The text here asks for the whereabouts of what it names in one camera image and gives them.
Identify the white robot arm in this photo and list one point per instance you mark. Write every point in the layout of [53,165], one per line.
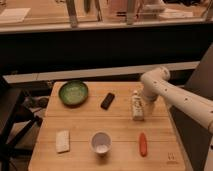
[155,82]

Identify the green ceramic bowl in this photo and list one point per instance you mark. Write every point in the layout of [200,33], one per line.
[73,93]

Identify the white sponge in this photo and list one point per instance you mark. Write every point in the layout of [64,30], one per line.
[62,141]

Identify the white paper cup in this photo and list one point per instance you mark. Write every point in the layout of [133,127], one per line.
[100,143]

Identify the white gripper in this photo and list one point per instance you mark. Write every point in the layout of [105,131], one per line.
[148,108]

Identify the black chair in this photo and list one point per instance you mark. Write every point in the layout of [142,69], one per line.
[12,111]

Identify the orange carrot toy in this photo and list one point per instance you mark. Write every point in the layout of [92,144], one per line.
[142,145]

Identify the black rectangular block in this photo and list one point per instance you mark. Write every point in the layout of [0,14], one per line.
[107,101]

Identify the white bottle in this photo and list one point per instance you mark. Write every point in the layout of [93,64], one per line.
[137,110]

